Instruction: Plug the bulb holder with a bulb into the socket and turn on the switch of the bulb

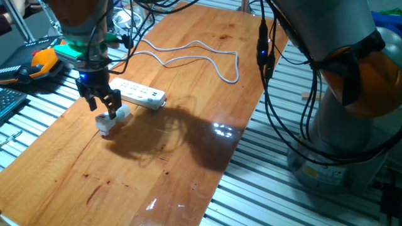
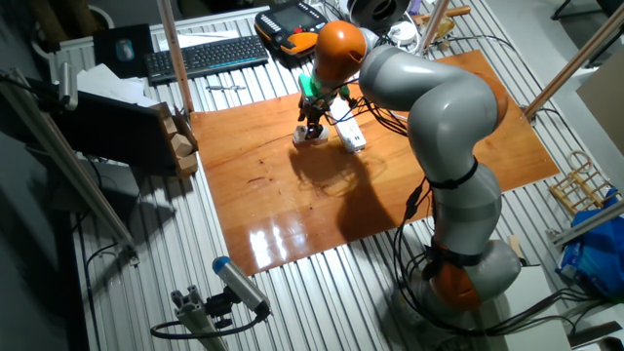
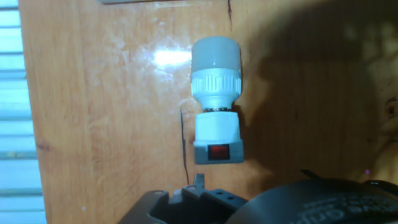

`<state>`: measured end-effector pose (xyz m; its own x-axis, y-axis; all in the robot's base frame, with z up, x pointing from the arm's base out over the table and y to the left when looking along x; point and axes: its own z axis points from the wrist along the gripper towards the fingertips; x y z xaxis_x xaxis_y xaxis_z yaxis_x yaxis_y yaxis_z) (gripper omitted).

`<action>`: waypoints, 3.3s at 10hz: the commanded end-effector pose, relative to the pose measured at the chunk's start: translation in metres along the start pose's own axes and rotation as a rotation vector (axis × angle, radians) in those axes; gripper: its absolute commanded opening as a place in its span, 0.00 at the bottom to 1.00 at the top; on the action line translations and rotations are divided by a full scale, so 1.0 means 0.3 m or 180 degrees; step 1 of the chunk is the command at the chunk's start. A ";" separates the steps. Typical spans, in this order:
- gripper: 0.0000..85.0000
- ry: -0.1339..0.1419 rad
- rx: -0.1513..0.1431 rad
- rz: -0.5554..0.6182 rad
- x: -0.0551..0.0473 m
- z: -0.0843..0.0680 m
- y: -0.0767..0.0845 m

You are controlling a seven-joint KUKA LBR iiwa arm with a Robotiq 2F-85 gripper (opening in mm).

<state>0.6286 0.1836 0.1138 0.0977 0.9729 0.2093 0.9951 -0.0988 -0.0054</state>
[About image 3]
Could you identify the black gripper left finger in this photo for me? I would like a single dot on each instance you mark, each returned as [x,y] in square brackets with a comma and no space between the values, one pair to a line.
[214,202]

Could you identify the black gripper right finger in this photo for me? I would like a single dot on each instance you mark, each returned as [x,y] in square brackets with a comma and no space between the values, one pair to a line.
[311,175]

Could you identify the white bulb holder with bulb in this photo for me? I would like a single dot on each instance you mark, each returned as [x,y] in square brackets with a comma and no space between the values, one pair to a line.
[217,130]

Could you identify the brown wooden board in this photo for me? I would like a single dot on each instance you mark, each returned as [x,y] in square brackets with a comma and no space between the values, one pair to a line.
[93,124]

